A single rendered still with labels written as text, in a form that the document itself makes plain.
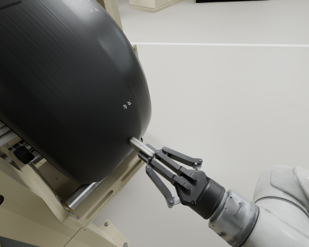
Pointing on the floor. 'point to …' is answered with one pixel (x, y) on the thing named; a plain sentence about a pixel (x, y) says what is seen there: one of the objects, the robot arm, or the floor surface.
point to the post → (32, 213)
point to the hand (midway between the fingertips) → (141, 149)
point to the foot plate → (115, 234)
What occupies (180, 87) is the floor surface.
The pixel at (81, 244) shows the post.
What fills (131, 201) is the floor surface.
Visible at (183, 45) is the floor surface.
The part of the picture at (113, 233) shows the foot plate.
